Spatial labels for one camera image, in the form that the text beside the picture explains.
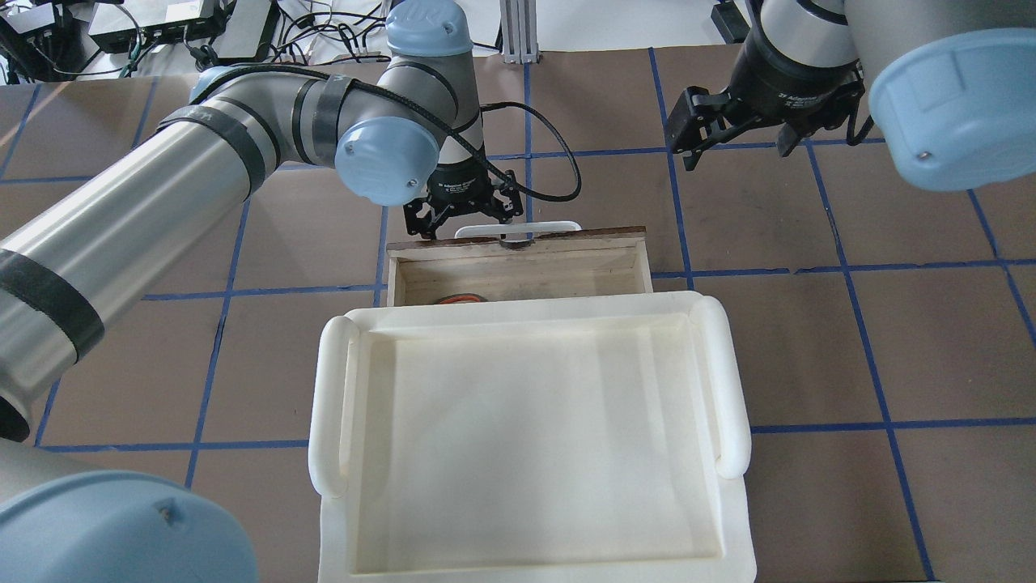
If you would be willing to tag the orange grey handled scissors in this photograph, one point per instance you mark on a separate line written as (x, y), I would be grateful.
(463, 298)

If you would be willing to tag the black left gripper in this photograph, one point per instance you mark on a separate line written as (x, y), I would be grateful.
(459, 188)

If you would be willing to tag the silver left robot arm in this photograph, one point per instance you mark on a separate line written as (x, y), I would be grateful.
(413, 139)

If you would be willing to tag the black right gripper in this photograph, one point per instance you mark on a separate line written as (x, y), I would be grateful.
(789, 77)

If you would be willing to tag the brown paper table mat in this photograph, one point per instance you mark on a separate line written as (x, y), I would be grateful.
(885, 334)

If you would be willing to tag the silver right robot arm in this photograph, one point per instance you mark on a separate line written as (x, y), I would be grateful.
(950, 85)

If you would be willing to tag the light wooden drawer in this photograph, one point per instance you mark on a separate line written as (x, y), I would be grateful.
(558, 259)

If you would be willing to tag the aluminium frame post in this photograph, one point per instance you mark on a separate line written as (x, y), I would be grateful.
(518, 28)

